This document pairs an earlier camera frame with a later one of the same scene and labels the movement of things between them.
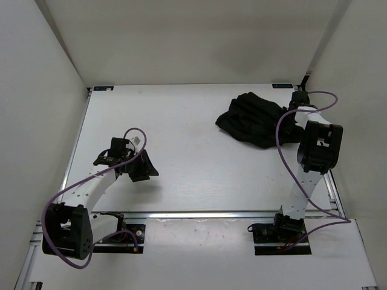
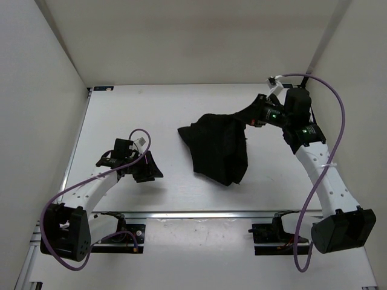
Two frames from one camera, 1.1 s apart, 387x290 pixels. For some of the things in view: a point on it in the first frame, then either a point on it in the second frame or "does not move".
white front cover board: (217, 253) does not move
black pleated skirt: (254, 119) → (217, 144)
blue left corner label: (105, 88) does not move
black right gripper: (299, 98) → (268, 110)
